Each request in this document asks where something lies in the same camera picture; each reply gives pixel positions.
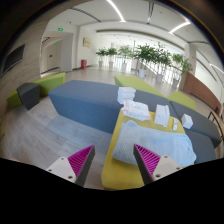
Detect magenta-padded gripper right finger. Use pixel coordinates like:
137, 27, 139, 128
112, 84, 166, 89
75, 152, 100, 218
133, 143, 183, 186

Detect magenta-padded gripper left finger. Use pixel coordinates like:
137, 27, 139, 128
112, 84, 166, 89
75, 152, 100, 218
45, 144, 96, 188

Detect light blue towel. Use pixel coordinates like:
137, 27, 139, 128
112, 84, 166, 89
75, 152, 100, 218
111, 119, 198, 168

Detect small white tag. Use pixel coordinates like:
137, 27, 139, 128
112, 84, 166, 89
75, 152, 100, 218
172, 118, 180, 132

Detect yellow upholstered bench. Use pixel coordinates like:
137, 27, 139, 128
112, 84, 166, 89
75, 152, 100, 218
100, 108, 196, 191

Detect tall white slotted box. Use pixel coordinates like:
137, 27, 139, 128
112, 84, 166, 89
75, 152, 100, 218
153, 104, 171, 128

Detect white plastic-wrapped tissue pack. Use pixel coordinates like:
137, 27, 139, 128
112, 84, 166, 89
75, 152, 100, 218
120, 99, 152, 122

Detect wooden black-framed table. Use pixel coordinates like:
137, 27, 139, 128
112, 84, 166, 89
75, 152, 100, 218
207, 110, 224, 143

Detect small green upholstered bench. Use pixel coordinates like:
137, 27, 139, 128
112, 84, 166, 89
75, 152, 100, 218
166, 90, 197, 112

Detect long blue-grey upholstered bench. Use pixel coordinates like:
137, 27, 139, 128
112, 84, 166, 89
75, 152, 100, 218
48, 79, 173, 135

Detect white stacked box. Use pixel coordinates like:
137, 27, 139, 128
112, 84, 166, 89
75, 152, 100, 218
117, 86, 137, 105

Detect dark grey cube seat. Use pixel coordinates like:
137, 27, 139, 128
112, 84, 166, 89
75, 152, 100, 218
16, 82, 41, 111

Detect brown wooden counter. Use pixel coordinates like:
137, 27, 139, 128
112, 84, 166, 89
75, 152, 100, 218
182, 72, 223, 115

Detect long green upholstered bench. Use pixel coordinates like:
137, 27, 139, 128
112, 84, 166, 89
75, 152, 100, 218
7, 72, 67, 109

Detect row of potted plants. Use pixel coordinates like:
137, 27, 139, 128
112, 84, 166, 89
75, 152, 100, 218
95, 42, 194, 89

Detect ceiling light strips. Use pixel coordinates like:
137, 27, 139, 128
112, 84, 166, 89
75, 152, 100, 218
105, 0, 224, 74

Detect black wall screen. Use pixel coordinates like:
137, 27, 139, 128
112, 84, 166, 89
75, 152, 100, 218
1, 43, 26, 75

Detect yellow wall picture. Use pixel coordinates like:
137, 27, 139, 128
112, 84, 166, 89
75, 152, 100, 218
82, 37, 92, 48

